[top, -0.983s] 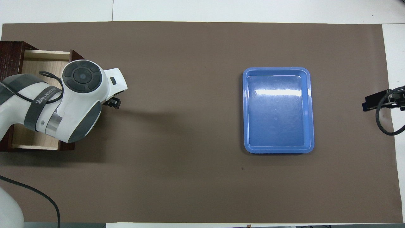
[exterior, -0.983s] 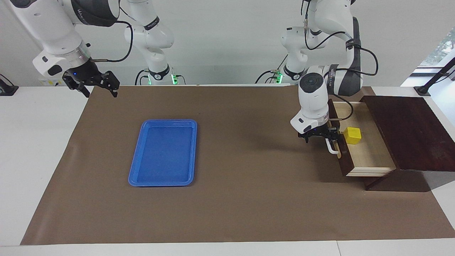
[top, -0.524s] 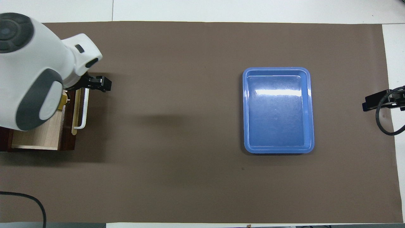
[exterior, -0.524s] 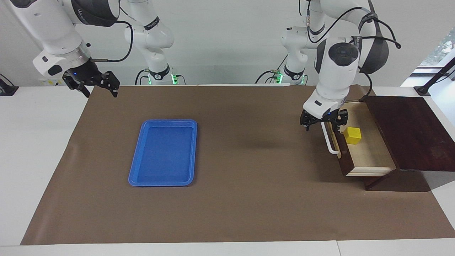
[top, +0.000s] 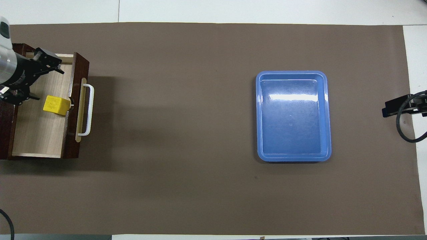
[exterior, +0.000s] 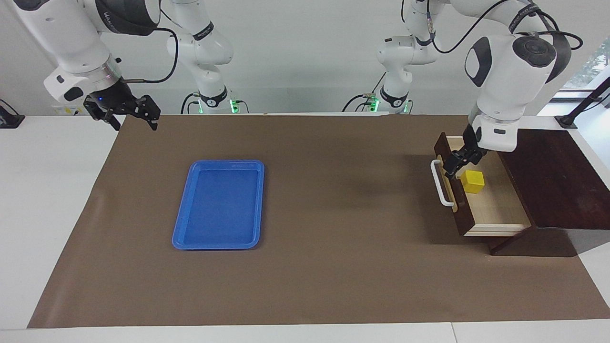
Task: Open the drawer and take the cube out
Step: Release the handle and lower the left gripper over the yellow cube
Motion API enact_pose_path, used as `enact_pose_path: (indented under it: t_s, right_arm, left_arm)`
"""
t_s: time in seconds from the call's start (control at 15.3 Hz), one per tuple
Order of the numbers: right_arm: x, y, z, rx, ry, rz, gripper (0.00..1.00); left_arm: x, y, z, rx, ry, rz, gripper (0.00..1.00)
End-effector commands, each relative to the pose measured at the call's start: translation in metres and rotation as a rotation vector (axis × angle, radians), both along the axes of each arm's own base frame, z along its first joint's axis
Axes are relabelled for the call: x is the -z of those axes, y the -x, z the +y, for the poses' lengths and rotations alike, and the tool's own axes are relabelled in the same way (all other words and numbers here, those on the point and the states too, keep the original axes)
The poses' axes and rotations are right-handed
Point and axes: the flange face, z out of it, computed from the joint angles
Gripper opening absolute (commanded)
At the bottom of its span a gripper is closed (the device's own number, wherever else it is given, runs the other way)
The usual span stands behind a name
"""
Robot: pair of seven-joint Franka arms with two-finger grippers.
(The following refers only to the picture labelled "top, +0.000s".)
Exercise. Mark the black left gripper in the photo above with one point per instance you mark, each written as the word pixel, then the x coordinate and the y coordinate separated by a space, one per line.
pixel 23 71

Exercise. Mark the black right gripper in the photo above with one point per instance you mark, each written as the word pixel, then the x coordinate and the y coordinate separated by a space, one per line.
pixel 418 106

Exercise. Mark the brown table mat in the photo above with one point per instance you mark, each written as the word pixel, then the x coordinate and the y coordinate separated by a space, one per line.
pixel 183 133

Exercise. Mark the blue plastic tray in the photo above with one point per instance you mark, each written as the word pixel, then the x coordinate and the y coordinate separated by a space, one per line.
pixel 292 123

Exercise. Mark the dark wooden cabinet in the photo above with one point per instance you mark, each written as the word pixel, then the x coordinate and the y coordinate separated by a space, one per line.
pixel 5 133

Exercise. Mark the yellow cube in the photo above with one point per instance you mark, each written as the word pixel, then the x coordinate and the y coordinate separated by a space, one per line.
pixel 55 104

